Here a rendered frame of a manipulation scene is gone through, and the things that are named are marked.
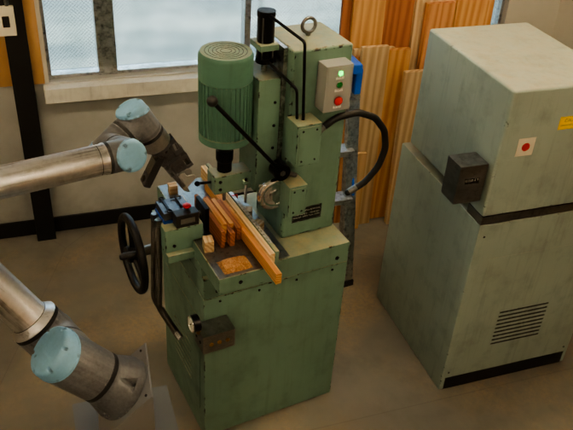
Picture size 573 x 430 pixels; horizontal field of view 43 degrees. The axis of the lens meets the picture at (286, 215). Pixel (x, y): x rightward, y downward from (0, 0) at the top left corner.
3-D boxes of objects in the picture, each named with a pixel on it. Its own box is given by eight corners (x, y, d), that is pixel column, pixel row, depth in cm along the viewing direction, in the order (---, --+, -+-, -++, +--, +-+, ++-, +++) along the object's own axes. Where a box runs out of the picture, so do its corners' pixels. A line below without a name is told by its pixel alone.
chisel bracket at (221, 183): (206, 188, 258) (206, 168, 253) (243, 181, 263) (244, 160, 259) (215, 200, 252) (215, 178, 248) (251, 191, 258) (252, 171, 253)
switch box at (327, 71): (314, 106, 241) (317, 60, 232) (339, 101, 245) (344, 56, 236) (322, 113, 237) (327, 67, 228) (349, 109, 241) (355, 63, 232)
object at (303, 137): (284, 156, 247) (286, 116, 238) (307, 151, 250) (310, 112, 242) (295, 168, 241) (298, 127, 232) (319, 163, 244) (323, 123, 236)
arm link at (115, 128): (92, 153, 204) (124, 122, 207) (79, 147, 214) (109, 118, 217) (114, 176, 209) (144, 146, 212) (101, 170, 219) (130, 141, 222)
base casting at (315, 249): (160, 230, 282) (159, 211, 277) (292, 200, 305) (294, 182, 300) (204, 301, 250) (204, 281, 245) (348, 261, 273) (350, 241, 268)
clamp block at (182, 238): (152, 230, 255) (151, 209, 250) (188, 222, 260) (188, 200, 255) (166, 254, 244) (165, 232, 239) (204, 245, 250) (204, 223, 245)
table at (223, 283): (132, 204, 273) (131, 190, 270) (209, 188, 285) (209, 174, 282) (191, 303, 229) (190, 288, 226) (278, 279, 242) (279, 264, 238)
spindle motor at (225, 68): (190, 130, 248) (188, 43, 231) (238, 123, 255) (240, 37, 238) (210, 155, 235) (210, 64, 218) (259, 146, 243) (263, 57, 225)
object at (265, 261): (204, 189, 273) (204, 180, 271) (209, 188, 274) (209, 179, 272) (275, 284, 230) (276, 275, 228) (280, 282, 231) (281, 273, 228)
